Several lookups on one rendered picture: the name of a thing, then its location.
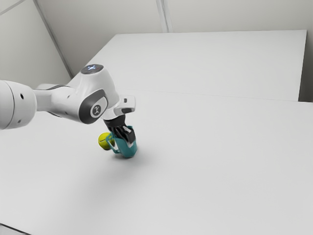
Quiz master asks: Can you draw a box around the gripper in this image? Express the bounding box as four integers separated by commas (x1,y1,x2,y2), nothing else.
103,115,136,148

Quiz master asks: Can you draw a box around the teal faceted mug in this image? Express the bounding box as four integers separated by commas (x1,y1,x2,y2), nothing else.
107,125,138,158

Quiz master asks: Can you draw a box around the yellow-green tennis ball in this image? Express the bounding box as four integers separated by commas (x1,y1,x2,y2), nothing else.
98,132,115,150

